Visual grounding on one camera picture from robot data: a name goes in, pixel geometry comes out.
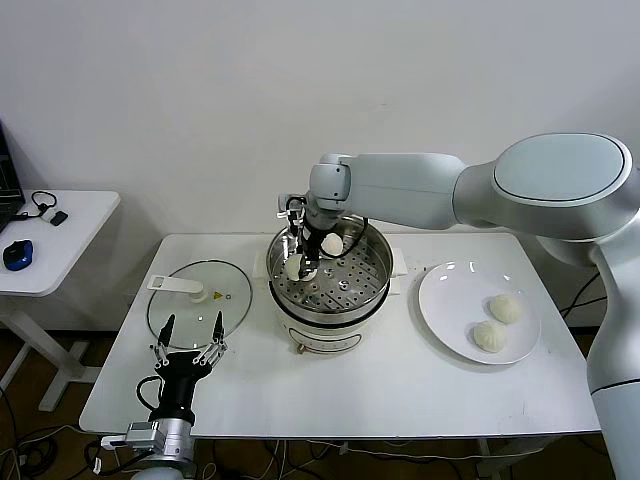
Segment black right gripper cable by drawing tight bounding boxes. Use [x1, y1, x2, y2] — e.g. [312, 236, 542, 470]
[342, 217, 369, 256]

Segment glass lid white handle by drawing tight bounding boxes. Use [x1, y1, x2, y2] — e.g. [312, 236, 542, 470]
[146, 258, 254, 350]

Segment white side table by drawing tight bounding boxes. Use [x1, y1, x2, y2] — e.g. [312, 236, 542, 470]
[0, 190, 122, 414]

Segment black adapter cable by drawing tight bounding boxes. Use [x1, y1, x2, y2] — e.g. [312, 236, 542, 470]
[558, 274, 607, 320]

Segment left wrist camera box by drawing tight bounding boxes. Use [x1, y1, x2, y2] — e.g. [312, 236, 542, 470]
[101, 422, 161, 454]

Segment black laptop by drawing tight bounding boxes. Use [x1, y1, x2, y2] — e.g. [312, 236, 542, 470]
[0, 118, 27, 236]

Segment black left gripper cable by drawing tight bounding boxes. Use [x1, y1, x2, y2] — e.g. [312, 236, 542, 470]
[136, 375, 164, 412]

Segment black looped thin cable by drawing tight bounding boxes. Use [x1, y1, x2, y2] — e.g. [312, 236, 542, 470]
[14, 191, 59, 221]

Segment perforated steel steamer basket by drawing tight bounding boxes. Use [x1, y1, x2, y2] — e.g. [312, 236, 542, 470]
[265, 213, 394, 322]

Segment white electric cooking pot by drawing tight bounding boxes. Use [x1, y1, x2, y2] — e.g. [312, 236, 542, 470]
[253, 247, 409, 357]

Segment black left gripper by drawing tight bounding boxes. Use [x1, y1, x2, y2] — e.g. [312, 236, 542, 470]
[148, 310, 229, 424]

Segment white round plate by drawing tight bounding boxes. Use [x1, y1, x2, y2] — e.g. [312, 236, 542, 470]
[417, 258, 542, 365]

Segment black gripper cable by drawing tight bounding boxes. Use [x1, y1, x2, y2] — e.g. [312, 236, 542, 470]
[136, 375, 164, 412]
[342, 217, 369, 256]

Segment white steamed baozi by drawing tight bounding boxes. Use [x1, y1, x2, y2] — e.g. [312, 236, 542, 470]
[283, 253, 319, 282]
[487, 294, 525, 324]
[319, 233, 345, 257]
[471, 320, 506, 352]

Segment blue computer mouse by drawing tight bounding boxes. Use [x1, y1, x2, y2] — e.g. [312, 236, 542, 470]
[2, 240, 36, 273]

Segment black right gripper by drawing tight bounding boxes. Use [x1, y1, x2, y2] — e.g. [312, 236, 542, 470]
[287, 209, 331, 281]

